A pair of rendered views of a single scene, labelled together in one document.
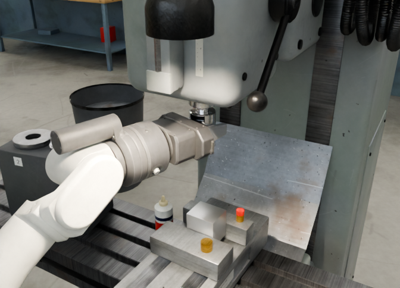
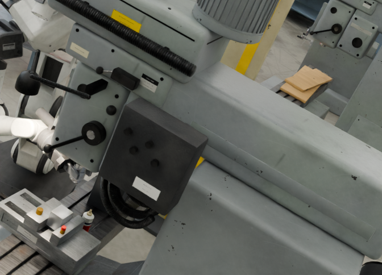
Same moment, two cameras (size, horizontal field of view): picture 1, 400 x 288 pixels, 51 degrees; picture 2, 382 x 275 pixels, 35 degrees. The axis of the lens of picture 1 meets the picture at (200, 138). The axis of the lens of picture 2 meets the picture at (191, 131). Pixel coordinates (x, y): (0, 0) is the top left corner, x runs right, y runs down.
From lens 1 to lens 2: 1.93 m
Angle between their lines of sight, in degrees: 65
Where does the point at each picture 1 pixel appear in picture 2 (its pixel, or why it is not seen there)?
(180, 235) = (51, 207)
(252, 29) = (69, 125)
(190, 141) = (57, 157)
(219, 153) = not seen: hidden behind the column
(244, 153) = not seen: hidden behind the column
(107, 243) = (77, 209)
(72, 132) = (41, 111)
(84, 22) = not seen: outside the picture
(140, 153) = (42, 137)
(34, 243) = (8, 125)
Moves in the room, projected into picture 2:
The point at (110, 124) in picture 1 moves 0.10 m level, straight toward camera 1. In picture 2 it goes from (50, 122) to (20, 117)
